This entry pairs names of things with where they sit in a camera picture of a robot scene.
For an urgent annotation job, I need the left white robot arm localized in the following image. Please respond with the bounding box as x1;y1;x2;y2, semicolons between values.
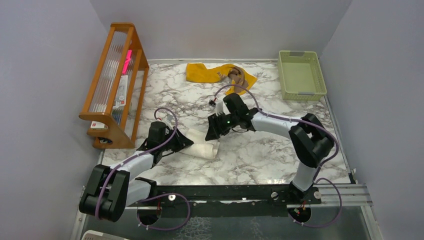
78;121;194;222

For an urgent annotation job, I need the yellow brown towel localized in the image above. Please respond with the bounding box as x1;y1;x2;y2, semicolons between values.
185;63;258;95

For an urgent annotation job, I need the white basket corner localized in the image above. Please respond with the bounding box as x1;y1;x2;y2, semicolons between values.
81;230;128;240

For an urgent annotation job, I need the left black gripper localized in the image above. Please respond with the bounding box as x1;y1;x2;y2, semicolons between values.
159;125;194;152

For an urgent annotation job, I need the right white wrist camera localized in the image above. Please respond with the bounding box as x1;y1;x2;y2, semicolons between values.
208;99;225;116

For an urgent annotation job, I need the green plastic basket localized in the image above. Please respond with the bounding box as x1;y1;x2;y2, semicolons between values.
277;50;327;101

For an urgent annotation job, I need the small white red box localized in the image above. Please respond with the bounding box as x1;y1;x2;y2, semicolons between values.
90;121;108;130

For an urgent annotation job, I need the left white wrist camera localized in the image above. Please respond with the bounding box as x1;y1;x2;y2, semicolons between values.
156;114;175;132

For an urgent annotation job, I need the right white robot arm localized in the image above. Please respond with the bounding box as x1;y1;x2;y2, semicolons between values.
205;93;335;204

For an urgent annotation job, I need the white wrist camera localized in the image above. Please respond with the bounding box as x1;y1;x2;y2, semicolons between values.
156;114;175;132
208;99;225;116

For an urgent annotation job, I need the white cream towel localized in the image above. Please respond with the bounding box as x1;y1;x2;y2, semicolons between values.
180;128;220;160

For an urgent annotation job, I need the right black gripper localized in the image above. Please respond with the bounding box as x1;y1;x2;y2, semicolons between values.
205;110;239;141

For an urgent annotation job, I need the wooden shelf rack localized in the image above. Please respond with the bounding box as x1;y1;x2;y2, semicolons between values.
79;22;150;149

